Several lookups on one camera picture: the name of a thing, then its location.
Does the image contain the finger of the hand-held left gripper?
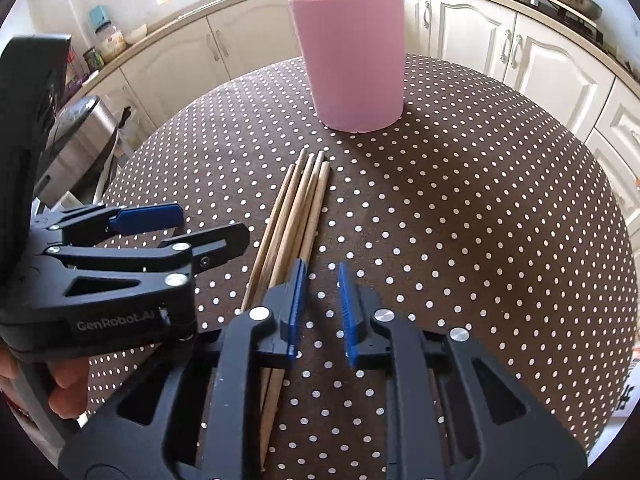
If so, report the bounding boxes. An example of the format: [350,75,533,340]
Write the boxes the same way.
[15,223,251,321]
[31,203,185,247]

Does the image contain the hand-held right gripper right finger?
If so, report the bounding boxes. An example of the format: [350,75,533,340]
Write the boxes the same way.
[337,261,588,467]

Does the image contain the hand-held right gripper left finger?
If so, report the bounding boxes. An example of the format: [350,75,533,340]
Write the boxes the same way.
[62,258,308,467]

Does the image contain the wooden chopsticks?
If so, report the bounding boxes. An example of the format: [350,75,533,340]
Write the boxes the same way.
[259,150,325,463]

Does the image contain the pink cylindrical cup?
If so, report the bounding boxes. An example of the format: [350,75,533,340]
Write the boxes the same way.
[288,0,405,133]

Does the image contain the person's left hand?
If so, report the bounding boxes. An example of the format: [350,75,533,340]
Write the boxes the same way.
[47,359,92,420]

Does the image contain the grey rice cooker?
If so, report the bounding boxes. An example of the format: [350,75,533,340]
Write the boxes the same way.
[37,96,121,206]

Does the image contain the large glass jar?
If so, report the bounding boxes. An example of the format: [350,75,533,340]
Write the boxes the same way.
[95,20,127,63]

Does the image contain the brown polka dot tablecloth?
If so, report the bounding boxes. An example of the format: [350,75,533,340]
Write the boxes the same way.
[87,52,626,480]

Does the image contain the cream sink base cabinet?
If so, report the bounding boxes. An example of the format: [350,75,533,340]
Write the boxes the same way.
[92,0,373,136]

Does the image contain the cream stove base cabinet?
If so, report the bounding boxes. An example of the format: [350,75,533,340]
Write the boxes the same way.
[372,0,640,241]

